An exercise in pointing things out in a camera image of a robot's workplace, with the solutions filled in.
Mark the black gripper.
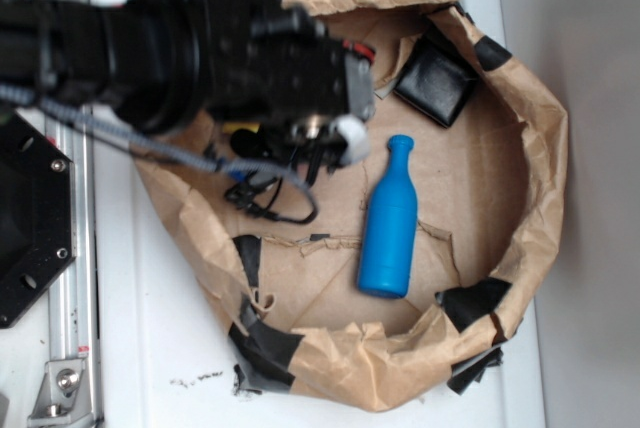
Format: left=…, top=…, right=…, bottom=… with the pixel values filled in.
left=205, top=6, right=375, bottom=166

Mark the yellow sponge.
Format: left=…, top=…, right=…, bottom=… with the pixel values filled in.
left=222, top=122, right=260, bottom=135

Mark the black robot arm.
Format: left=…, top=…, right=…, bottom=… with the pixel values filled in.
left=1, top=0, right=375, bottom=167

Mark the blue plastic bottle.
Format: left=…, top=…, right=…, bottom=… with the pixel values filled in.
left=357, top=134, right=418, bottom=299

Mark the black square block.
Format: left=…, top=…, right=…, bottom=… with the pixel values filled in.
left=394, top=40, right=479, bottom=128

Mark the brown paper bag bin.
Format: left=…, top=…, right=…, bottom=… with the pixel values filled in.
left=136, top=0, right=568, bottom=412

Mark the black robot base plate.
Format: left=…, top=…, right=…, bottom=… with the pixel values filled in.
left=1, top=114, right=75, bottom=329

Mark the aluminium rail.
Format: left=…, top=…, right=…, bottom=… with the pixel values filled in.
left=40, top=0, right=103, bottom=428

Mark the braided grey cable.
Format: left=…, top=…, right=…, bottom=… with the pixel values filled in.
left=0, top=83, right=319, bottom=224

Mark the metal corner bracket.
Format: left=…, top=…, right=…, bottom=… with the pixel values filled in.
left=27, top=358, right=92, bottom=427

